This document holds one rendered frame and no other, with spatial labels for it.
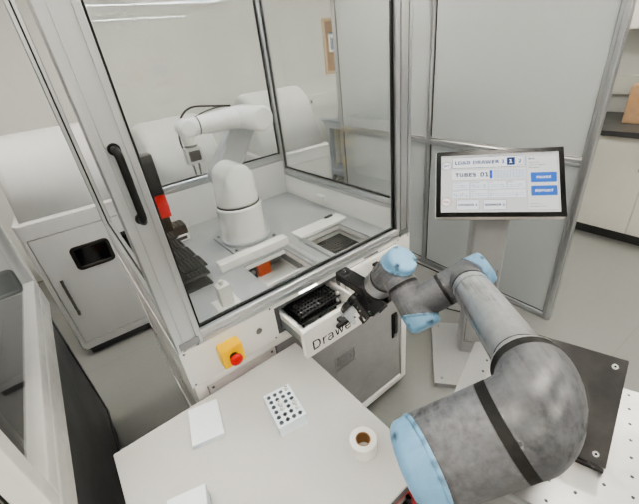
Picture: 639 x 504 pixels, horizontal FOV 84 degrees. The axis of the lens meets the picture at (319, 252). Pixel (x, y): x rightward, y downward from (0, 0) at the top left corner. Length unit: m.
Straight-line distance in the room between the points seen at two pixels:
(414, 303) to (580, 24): 1.75
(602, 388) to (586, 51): 1.60
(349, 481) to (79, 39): 1.11
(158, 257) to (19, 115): 3.20
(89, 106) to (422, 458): 0.84
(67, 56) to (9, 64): 3.18
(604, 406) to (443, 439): 0.69
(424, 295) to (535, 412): 0.40
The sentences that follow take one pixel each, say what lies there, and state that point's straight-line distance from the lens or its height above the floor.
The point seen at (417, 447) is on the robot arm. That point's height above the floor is 1.25.
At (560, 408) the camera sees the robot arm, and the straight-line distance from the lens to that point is 0.48.
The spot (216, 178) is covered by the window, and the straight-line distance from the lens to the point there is 1.00.
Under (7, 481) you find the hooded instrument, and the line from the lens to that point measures 0.94.
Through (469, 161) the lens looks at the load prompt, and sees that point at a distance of 1.79.
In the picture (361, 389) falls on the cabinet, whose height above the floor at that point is 0.20.
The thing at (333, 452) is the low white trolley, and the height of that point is 0.76.
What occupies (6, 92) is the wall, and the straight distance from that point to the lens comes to 4.08.
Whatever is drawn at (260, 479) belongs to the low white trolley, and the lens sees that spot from 1.06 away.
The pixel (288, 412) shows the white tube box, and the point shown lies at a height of 0.80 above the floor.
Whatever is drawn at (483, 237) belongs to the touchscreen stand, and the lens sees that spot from 1.88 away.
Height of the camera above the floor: 1.67
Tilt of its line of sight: 29 degrees down
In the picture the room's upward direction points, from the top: 7 degrees counter-clockwise
